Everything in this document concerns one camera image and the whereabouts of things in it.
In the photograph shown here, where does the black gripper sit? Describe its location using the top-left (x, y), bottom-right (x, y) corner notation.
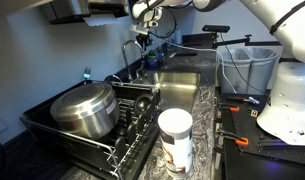
top-left (135, 32), bottom-right (154, 51)

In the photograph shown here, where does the chrome blade faucet handle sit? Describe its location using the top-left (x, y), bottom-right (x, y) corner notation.
top-left (136, 59), bottom-right (147, 78)
top-left (104, 74), bottom-right (123, 85)

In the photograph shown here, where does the chrome sink faucet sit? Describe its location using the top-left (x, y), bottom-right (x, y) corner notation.
top-left (121, 39), bottom-right (146, 83)

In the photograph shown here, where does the green dish soap bottle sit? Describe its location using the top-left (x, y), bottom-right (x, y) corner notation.
top-left (146, 49), bottom-right (161, 71)

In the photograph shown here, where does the small white cylindrical container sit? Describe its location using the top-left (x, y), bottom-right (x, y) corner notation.
top-left (174, 29), bottom-right (183, 46)

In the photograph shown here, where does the black flat rectangular object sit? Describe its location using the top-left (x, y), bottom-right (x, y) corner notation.
top-left (173, 49), bottom-right (199, 57)

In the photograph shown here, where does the stainless steel sink basin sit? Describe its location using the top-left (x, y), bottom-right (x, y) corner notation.
top-left (133, 71), bottom-right (201, 114)

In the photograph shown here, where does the white paper towel sheet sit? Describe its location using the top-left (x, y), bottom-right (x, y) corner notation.
top-left (82, 14), bottom-right (119, 28)

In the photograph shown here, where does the black round ladle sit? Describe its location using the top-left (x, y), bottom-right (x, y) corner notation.
top-left (133, 93), bottom-right (153, 116)

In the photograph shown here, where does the small device with teal light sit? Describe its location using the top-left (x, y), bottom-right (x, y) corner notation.
top-left (83, 67), bottom-right (93, 81)

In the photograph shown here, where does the steel paper towel dispenser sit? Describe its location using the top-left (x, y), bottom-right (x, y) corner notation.
top-left (41, 0), bottom-right (130, 25)

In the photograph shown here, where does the stainless steel pot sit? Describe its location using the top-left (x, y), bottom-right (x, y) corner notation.
top-left (49, 82), bottom-right (122, 141)

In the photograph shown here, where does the grey trash bin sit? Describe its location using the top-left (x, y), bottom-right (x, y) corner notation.
top-left (219, 48), bottom-right (253, 95)
top-left (246, 46), bottom-right (280, 96)

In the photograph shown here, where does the black dish drying rack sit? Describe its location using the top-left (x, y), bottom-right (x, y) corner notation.
top-left (20, 79), bottom-right (162, 180)

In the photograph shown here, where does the white cylindrical canister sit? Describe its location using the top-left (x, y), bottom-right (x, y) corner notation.
top-left (157, 107), bottom-right (194, 180)

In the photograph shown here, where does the black clamp with orange tip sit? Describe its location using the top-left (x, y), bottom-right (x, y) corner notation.
top-left (216, 129), bottom-right (250, 148)
top-left (217, 102), bottom-right (242, 113)

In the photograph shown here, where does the black robot cart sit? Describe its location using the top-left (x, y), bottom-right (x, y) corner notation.
top-left (212, 85), bottom-right (305, 180)

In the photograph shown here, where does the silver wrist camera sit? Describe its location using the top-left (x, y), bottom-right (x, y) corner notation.
top-left (129, 24), bottom-right (150, 36)

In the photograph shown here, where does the black exterior camera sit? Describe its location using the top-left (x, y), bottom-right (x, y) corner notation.
top-left (201, 24), bottom-right (232, 34)

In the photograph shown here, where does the white cable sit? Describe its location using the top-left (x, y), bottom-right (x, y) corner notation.
top-left (165, 39), bottom-right (238, 95)

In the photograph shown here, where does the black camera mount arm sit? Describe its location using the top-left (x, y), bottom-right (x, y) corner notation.
top-left (183, 33), bottom-right (285, 50)

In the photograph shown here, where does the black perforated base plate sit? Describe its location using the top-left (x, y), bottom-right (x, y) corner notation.
top-left (230, 96), bottom-right (305, 166)

